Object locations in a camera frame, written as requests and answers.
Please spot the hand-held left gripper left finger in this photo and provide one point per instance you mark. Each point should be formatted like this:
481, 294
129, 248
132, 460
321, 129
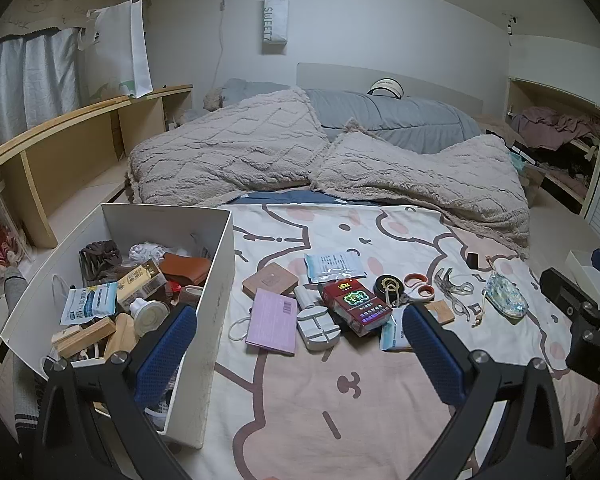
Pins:
165, 355

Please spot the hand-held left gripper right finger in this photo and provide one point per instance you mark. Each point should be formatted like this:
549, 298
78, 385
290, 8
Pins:
430, 355

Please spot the blue floral fabric pouch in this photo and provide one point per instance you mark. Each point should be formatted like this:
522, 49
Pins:
505, 295

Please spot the white shoe box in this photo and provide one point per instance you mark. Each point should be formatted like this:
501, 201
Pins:
215, 310

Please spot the red cigarette box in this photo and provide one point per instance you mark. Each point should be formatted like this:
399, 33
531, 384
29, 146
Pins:
352, 305

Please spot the pink booklet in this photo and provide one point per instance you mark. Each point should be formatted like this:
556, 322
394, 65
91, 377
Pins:
272, 322

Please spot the white watch link tool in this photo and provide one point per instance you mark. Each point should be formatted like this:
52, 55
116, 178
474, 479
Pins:
317, 332

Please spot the white round jar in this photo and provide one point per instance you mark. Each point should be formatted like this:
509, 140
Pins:
150, 317

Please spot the blue white packet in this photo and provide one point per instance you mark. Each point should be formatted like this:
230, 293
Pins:
335, 265
392, 337
87, 302

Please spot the wooden tag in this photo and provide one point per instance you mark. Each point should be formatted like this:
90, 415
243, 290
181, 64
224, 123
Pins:
442, 312

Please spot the light wooden piece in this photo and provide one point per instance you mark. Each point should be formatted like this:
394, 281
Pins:
120, 335

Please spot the clear plastic tongs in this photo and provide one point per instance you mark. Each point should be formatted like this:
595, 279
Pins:
442, 282

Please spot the yellow beige carton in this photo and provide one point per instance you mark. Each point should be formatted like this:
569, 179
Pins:
140, 282

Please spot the wooden block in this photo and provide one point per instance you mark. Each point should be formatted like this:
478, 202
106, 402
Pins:
87, 337

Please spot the orange white scissors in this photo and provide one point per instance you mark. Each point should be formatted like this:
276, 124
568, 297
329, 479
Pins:
415, 275

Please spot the black round tin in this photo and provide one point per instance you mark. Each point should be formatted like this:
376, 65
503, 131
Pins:
380, 285

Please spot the brown leather wallet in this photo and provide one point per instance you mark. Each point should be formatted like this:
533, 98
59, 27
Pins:
185, 267

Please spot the small black box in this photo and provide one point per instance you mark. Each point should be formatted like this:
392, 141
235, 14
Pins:
473, 260

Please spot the printed blanket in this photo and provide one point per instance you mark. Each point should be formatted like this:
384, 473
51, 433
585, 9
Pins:
330, 385

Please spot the white crumpled plastic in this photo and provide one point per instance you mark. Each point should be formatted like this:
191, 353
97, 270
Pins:
145, 251

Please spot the dark brown hair claw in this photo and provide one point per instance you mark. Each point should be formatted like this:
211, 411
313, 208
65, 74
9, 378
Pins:
100, 260

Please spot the brown square case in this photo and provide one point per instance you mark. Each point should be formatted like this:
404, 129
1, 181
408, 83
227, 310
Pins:
270, 280

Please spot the pink clothes pile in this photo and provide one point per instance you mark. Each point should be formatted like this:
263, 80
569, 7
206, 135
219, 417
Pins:
555, 125

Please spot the wooden closet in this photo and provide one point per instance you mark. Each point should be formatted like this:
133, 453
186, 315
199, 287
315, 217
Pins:
514, 95

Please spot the blue bed sheet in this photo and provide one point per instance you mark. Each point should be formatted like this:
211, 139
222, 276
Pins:
290, 196

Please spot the beige textured blanket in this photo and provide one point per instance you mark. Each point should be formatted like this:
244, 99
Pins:
220, 150

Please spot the wooden shelf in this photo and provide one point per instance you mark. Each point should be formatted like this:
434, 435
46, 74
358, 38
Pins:
70, 160

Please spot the beige plush toy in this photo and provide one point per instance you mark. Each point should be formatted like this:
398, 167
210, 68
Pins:
213, 99

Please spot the white black cap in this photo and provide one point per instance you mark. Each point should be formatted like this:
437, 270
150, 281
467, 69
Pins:
385, 85

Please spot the grey curtain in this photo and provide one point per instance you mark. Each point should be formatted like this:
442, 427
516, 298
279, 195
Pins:
30, 80

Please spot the white tote bag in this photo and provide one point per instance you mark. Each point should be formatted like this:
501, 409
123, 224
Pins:
120, 50

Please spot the beige paper with drawings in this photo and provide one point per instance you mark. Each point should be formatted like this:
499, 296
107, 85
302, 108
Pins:
40, 5

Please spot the white paper wall bag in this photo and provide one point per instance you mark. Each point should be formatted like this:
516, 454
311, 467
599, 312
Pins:
275, 20

